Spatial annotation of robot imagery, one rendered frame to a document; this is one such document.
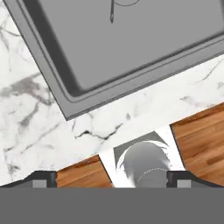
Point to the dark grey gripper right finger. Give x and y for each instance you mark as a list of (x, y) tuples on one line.
[(179, 178)]

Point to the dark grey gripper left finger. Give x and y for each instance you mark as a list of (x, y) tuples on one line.
[(43, 178)]

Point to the grey sink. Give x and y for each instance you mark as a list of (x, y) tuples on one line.
[(140, 43)]

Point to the white and grey round thing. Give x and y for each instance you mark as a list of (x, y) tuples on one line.
[(145, 163)]

